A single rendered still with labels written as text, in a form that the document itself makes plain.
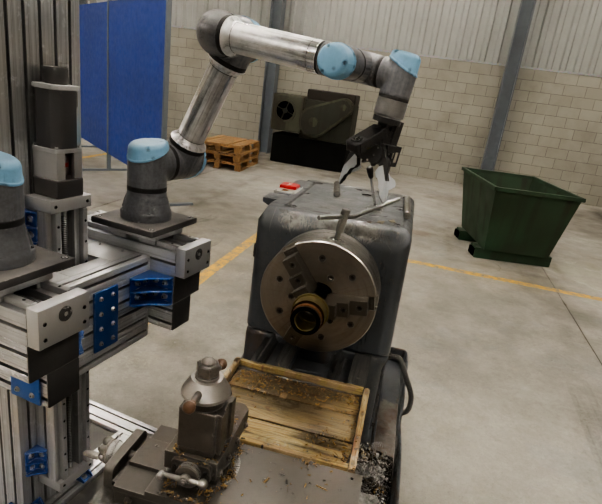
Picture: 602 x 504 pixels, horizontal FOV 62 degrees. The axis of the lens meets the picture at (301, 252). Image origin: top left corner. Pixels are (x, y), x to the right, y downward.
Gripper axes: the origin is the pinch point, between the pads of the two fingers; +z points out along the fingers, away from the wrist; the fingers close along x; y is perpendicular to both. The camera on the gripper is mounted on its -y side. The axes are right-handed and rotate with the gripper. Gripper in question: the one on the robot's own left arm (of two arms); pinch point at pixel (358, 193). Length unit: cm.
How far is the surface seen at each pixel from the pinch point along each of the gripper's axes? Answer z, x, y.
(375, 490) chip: 73, -32, 3
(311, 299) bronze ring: 24.3, -7.5, -16.6
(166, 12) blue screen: -41, 448, 201
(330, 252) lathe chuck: 15.0, -2.1, -7.4
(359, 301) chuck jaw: 23.6, -13.4, -5.0
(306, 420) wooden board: 47, -22, -24
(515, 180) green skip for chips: 38, 162, 551
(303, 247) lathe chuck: 16.0, 3.8, -11.1
